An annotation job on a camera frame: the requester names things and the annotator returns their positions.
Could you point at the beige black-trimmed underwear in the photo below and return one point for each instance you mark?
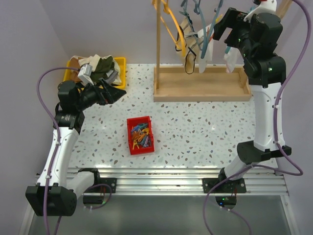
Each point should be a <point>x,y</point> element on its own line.
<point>192,50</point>

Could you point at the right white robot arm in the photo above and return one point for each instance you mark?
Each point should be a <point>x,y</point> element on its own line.
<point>256,39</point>

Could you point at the yellow plastic bin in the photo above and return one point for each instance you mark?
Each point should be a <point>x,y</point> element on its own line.
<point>121,61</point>

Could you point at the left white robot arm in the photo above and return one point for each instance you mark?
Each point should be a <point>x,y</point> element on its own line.
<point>53,195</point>

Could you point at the teal clothes hanger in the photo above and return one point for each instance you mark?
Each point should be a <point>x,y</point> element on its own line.
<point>256,3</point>

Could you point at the red clothespin bin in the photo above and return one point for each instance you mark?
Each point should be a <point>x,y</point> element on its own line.
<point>131,122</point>

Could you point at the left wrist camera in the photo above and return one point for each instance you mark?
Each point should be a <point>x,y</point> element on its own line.
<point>85,73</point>

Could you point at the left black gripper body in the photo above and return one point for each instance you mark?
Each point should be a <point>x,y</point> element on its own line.
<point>103,97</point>

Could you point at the orange clothes hanger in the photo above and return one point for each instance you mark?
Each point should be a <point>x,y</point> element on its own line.
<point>179,41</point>

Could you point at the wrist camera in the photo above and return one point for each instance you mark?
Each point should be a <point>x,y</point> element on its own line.
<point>85,73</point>
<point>265,6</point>

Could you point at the white lettered underwear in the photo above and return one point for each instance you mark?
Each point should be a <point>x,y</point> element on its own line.
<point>209,52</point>

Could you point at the grey-blue clothes hanger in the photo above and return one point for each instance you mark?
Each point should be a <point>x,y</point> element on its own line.
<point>198,11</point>

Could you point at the wooden drying rack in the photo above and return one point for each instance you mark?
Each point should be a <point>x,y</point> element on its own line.
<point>173,84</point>

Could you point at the dark green underwear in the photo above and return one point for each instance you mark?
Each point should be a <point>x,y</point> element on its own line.
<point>103,67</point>

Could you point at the pile of clothes in bin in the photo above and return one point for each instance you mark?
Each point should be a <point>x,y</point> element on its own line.
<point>77,62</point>

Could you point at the colourful clothespins pile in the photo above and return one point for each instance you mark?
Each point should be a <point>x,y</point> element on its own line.
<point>140,136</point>

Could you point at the aluminium rail frame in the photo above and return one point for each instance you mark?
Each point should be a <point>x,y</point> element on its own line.
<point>157,201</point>

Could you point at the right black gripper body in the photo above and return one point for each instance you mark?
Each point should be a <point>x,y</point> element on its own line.
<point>240,39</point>

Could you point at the pink white underwear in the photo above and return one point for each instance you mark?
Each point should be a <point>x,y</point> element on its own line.
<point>231,59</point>

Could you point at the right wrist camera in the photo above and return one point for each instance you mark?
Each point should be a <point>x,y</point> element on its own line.
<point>265,6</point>

